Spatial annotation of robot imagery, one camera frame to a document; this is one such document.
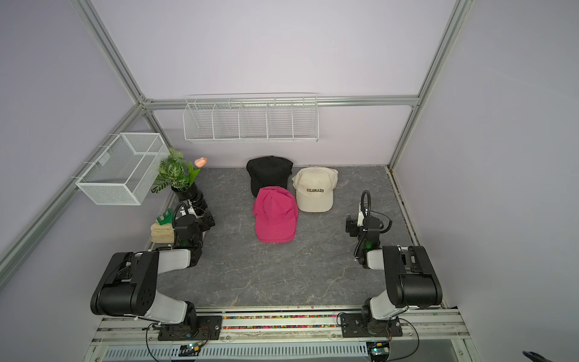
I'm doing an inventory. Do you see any cream cap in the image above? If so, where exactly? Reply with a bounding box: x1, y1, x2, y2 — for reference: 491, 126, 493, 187
292, 167, 339, 213

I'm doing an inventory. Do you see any pink cap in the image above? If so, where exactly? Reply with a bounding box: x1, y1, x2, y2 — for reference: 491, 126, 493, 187
253, 186, 299, 244

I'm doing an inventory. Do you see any black cap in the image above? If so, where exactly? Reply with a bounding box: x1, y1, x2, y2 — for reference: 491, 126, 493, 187
246, 155, 293, 197

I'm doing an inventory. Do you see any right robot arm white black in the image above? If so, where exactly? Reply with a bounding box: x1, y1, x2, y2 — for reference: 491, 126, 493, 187
345, 190, 443, 326

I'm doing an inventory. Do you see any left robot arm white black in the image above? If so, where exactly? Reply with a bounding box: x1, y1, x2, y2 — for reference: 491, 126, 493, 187
90, 202, 215, 330

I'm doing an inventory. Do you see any small green toy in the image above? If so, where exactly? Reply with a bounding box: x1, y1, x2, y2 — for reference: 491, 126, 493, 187
156, 208, 173, 226

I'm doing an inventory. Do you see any black plant pot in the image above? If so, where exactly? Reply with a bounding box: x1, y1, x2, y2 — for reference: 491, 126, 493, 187
171, 183, 208, 215

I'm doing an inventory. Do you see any green artificial plant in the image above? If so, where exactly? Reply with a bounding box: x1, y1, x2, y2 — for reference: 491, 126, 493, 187
151, 148, 201, 194

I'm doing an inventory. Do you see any pink tulip flower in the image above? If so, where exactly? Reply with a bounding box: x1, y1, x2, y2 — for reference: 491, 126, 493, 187
195, 158, 207, 168

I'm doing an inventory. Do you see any green circuit board right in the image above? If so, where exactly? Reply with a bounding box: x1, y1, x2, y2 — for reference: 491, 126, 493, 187
366, 342, 390, 360

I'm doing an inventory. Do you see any green circuit board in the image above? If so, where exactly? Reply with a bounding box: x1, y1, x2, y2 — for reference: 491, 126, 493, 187
366, 342, 390, 360
179, 344, 201, 357

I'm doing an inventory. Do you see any green circuit board left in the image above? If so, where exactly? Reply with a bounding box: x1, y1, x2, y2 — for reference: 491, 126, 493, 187
179, 344, 201, 357

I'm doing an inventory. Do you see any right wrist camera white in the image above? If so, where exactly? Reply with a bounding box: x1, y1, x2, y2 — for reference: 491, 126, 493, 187
357, 211, 365, 227

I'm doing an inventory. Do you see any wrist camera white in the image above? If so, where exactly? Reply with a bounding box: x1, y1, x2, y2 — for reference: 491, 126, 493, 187
188, 205, 199, 217
357, 211, 365, 227

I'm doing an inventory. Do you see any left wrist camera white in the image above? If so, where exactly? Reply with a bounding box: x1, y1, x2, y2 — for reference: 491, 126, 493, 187
188, 205, 199, 217

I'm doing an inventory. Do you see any white wire cube basket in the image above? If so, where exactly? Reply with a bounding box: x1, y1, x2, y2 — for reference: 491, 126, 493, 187
75, 133, 169, 206

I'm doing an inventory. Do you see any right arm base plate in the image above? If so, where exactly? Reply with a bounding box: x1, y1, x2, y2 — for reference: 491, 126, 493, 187
336, 312, 403, 339

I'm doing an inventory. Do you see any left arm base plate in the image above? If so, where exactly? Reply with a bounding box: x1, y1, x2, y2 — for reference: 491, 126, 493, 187
158, 315, 223, 342

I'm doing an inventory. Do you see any white slotted cable duct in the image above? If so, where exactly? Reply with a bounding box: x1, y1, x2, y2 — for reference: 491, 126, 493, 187
100, 342, 369, 361

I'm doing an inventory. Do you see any long white wire shelf basket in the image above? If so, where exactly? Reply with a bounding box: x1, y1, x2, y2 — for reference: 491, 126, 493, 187
182, 93, 320, 143

